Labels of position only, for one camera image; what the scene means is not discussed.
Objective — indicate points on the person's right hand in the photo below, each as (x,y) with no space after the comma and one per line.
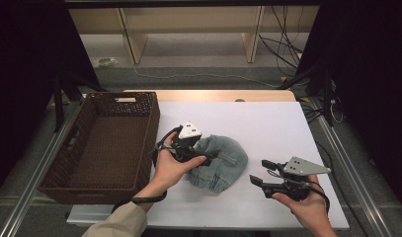
(307,207)

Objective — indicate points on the person's left hand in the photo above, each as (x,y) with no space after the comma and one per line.
(169,174)

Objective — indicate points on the black metal stand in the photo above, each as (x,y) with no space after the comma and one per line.
(327,98)
(58,105)

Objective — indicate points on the brown woven basket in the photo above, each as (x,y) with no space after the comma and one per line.
(106,148)

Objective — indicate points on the black curtain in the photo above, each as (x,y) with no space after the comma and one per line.
(20,82)
(369,82)

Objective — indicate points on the aluminium rail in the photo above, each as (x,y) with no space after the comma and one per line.
(37,177)
(346,164)

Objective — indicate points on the light wooden shelf unit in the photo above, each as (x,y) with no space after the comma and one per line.
(188,19)

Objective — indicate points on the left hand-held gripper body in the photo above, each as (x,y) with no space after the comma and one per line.
(188,131)

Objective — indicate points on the white table cover sheet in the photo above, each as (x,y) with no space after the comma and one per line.
(254,125)

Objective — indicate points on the light blue denim garment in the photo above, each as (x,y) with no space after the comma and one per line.
(228,164)

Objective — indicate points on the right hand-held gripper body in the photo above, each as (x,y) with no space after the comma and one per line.
(300,168)

